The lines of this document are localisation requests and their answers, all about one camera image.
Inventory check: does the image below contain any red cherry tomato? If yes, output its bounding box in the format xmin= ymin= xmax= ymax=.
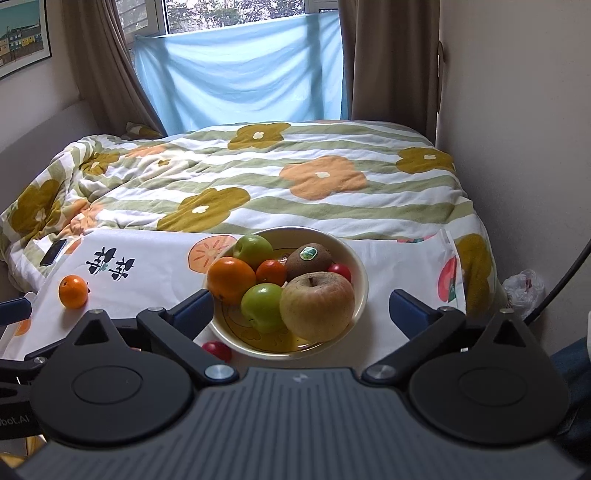
xmin=201 ymin=341 xmax=232 ymax=363
xmin=328 ymin=263 xmax=353 ymax=283

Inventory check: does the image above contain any medium orange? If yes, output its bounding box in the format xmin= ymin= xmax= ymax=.
xmin=58 ymin=275 xmax=89 ymax=310

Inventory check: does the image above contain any large orange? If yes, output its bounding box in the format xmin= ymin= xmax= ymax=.
xmin=206 ymin=257 xmax=256 ymax=305

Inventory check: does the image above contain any green apple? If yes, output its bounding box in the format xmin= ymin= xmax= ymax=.
xmin=240 ymin=283 xmax=283 ymax=334
xmin=232 ymin=234 xmax=273 ymax=270

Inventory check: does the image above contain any small orange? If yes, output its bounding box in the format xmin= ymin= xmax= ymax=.
xmin=256 ymin=259 xmax=287 ymax=287

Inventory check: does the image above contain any large yellowish red apple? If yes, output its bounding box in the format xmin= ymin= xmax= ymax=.
xmin=280 ymin=272 xmax=355 ymax=343

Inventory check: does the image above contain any brown kiwi with sticker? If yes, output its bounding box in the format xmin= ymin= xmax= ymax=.
xmin=286 ymin=243 xmax=332 ymax=281

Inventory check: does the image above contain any yellow cartoon ceramic plate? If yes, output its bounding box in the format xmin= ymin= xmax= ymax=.
xmin=211 ymin=227 xmax=369 ymax=361

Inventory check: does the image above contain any black smartphone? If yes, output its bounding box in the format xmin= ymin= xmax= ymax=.
xmin=40 ymin=239 xmax=68 ymax=267

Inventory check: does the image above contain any white fruit print cloth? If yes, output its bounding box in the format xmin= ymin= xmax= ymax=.
xmin=1 ymin=228 xmax=467 ymax=371

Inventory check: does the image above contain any white plastic bag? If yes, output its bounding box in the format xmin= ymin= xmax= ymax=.
xmin=502 ymin=269 xmax=545 ymax=320

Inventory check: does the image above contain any floral striped quilt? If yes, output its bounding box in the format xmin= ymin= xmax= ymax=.
xmin=1 ymin=121 xmax=502 ymax=316

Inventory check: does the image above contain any brown curtain left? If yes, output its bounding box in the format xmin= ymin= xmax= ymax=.
xmin=61 ymin=1 xmax=165 ymax=136

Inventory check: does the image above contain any brown curtain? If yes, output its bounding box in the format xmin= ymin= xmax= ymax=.
xmin=339 ymin=0 xmax=444 ymax=142
xmin=61 ymin=1 xmax=165 ymax=136

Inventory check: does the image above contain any light blue window cloth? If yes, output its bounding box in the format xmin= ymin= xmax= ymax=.
xmin=133 ymin=11 xmax=348 ymax=135

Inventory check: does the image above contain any brown curtain right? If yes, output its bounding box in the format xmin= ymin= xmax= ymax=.
xmin=339 ymin=0 xmax=444 ymax=142

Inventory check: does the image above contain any black cable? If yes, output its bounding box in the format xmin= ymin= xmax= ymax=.
xmin=524 ymin=237 xmax=591 ymax=326

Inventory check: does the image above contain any framed wall picture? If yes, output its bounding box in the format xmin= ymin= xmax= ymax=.
xmin=0 ymin=0 xmax=52 ymax=78

